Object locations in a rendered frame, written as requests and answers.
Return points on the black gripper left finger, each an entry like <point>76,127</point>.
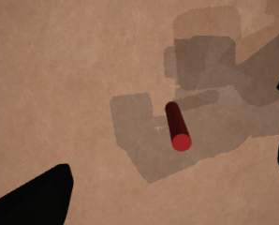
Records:
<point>41,201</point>

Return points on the dark red cylinder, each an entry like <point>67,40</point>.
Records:
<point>178,133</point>

